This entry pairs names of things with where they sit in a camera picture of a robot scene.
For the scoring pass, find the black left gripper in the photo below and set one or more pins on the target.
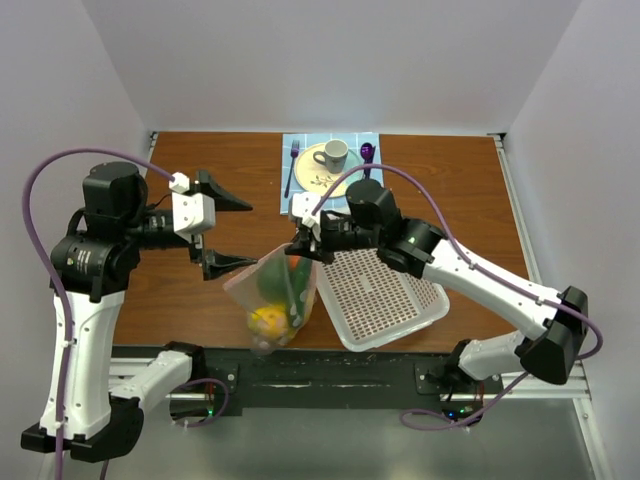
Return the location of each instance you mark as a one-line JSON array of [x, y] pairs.
[[214, 262]]

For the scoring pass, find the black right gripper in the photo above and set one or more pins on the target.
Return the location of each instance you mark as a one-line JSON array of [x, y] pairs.
[[304, 245]]

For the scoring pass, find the clear zip top bag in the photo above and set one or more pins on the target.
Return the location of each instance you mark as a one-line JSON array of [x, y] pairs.
[[242, 288]]

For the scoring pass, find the white perforated plastic basket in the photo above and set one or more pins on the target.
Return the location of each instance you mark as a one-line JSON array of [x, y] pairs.
[[370, 305]]

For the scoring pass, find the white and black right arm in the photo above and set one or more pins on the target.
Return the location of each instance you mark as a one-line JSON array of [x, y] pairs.
[[549, 324]]

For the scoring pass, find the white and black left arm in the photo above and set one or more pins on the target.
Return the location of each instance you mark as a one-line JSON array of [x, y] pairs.
[[84, 417]]

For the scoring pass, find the yellow felt fake food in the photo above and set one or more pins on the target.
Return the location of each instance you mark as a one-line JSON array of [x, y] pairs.
[[269, 322]]

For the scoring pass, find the dark green felt cucumber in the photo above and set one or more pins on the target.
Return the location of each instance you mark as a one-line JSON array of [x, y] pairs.
[[300, 278]]

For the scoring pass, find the cream and teal plate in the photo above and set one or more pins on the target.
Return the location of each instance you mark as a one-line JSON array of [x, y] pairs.
[[314, 177]]

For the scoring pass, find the grey ceramic mug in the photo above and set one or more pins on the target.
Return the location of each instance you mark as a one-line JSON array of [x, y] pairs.
[[333, 156]]

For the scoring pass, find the purple plastic knife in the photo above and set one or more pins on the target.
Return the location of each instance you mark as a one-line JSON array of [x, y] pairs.
[[366, 172]]

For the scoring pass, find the purple plastic fork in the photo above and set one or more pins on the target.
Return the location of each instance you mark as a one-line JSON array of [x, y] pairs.
[[294, 153]]

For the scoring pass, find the purple plastic spoon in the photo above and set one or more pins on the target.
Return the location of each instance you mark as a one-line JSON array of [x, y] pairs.
[[367, 152]]

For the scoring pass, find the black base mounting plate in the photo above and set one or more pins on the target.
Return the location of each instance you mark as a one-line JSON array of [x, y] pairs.
[[329, 379]]

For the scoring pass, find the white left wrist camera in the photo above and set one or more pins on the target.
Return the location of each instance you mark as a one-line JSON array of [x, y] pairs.
[[193, 208]]

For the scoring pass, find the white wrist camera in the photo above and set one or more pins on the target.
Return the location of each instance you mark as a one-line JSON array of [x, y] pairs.
[[301, 212], [193, 208]]

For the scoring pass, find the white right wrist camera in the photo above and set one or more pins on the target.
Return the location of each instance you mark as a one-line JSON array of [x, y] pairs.
[[301, 212]]

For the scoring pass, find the aluminium frame rail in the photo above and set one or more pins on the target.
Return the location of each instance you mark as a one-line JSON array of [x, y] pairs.
[[123, 368]]

